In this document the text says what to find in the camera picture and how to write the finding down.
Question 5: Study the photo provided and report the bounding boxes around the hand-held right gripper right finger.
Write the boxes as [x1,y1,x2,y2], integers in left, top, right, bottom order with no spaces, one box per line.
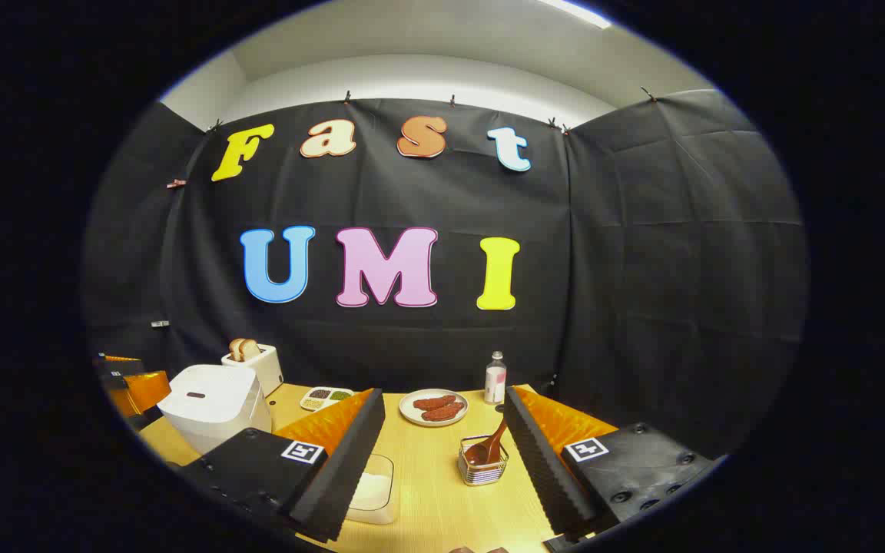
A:
[502,386,720,538]

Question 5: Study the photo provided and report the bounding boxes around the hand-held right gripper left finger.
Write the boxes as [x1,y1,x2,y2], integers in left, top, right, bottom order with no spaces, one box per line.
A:
[181,388,386,544]

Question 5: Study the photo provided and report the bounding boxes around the dark wooden spoon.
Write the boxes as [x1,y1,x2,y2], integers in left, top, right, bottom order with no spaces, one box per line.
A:
[464,419,509,467]

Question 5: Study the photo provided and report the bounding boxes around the metal wire chopstick holder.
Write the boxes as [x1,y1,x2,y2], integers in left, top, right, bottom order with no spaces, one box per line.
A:
[458,435,510,486]

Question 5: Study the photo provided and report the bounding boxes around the white rice cooker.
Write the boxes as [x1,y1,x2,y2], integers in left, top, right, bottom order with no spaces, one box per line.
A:
[157,364,273,455]

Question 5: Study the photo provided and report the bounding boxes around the clear glass dish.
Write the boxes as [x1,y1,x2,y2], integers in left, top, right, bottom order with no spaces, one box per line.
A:
[346,453,396,525]

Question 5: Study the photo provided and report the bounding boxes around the white divided bean dish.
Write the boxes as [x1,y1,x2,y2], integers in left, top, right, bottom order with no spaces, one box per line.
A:
[300,386,355,412]

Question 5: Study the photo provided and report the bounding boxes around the white round plate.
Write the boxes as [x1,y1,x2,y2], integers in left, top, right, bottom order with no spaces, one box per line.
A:
[399,389,469,427]

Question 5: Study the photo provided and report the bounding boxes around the clear bottle pink label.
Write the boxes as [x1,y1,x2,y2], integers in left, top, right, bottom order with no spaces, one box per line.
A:
[485,351,507,405]

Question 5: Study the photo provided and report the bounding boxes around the white toaster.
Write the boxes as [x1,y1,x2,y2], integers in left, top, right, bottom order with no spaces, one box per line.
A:
[221,344,285,397]

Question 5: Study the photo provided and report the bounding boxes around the black backdrop cloth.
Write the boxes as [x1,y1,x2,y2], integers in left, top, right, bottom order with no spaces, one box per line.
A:
[81,88,808,462]

